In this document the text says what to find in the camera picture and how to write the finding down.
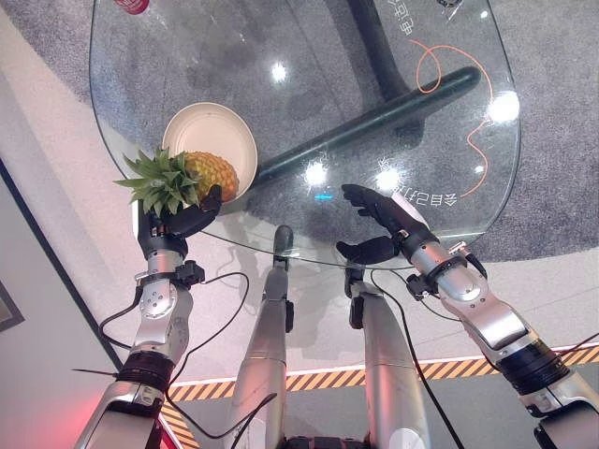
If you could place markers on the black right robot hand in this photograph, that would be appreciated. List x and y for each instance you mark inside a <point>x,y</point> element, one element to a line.
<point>381,212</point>

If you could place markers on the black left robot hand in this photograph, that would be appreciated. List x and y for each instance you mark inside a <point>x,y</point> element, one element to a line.
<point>161,234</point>

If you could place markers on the white round plate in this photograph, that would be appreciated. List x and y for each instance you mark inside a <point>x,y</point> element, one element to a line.
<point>210,135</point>

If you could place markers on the yellow black hazard tape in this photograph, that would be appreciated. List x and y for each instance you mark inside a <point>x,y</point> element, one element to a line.
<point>327,379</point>

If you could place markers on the silver left robot leg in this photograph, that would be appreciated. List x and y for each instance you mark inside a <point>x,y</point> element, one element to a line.
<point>269,337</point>

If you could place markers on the yellow pineapple with green crown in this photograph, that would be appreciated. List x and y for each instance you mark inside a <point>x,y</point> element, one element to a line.
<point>192,180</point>

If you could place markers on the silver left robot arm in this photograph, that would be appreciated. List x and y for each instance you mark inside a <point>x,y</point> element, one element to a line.
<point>145,337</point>

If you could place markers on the grey carpet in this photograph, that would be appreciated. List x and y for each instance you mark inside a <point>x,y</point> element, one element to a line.
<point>327,117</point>

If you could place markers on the black table base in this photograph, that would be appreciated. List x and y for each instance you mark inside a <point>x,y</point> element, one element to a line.
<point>374,107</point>

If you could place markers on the red object at table edge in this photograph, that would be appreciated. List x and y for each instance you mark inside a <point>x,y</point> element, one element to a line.
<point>132,5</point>

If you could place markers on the silver right robot leg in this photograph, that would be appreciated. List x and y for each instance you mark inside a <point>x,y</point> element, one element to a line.
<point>388,355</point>

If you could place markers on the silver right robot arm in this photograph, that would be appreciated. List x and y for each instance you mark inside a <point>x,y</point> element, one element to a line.
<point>496,332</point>

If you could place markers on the silver robot leg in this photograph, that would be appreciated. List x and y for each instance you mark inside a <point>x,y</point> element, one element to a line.
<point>388,355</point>
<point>269,337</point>

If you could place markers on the round glass table top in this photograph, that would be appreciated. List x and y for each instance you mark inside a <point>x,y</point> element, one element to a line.
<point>299,93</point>

